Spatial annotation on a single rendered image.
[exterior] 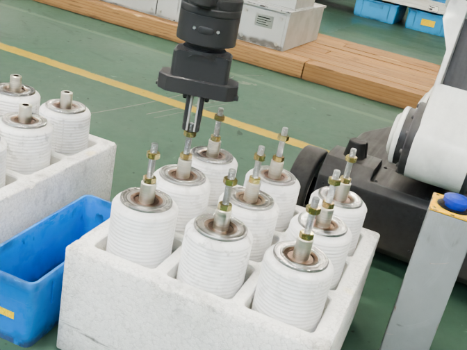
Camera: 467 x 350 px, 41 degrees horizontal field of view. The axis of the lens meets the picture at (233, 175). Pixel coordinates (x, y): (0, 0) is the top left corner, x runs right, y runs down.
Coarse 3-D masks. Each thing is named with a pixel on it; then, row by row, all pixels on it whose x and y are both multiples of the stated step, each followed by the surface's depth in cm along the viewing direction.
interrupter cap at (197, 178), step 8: (168, 168) 102; (176, 168) 103; (192, 168) 104; (168, 176) 99; (176, 176) 100; (192, 176) 102; (200, 176) 102; (176, 184) 98; (184, 184) 98; (192, 184) 98; (200, 184) 99
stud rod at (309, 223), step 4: (312, 200) 81; (316, 200) 80; (312, 204) 81; (316, 204) 81; (308, 216) 82; (312, 216) 81; (308, 220) 82; (312, 220) 82; (308, 224) 82; (312, 224) 82; (304, 228) 82; (308, 228) 82; (304, 232) 83; (308, 232) 82
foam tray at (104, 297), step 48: (96, 240) 92; (96, 288) 89; (144, 288) 86; (192, 288) 85; (240, 288) 88; (336, 288) 93; (96, 336) 92; (144, 336) 89; (192, 336) 85; (240, 336) 82; (288, 336) 80; (336, 336) 83
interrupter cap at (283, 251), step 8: (288, 240) 87; (280, 248) 85; (288, 248) 85; (312, 248) 87; (280, 256) 83; (288, 256) 84; (312, 256) 85; (320, 256) 85; (288, 264) 81; (296, 264) 82; (304, 264) 82; (312, 264) 83; (320, 264) 83; (328, 264) 83; (304, 272) 81; (312, 272) 81
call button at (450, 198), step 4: (448, 192) 94; (452, 192) 95; (444, 196) 94; (448, 196) 93; (452, 196) 93; (456, 196) 94; (460, 196) 94; (464, 196) 94; (444, 200) 93; (448, 200) 92; (452, 200) 92; (456, 200) 92; (460, 200) 92; (464, 200) 93; (448, 204) 93; (452, 204) 92; (456, 204) 92; (460, 204) 92; (464, 204) 92; (452, 208) 93; (456, 208) 92; (460, 208) 92; (464, 208) 92
